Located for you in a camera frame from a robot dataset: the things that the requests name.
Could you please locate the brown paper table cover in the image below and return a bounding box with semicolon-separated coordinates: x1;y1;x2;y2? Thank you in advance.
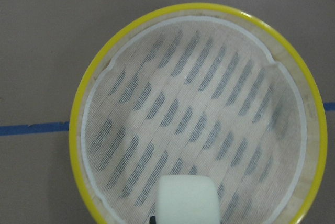
1;0;334;223

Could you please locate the white steamed bun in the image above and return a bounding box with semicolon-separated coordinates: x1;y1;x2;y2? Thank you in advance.
154;175;220;224

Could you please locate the white mesh steamer liner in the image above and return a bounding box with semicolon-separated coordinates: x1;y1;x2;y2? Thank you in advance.
80;16;307;223

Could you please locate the yellow rimmed bamboo steamer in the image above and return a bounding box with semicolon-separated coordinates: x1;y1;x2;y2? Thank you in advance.
69;3;328;223

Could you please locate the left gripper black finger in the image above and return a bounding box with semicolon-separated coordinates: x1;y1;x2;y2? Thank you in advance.
149;216;155;224

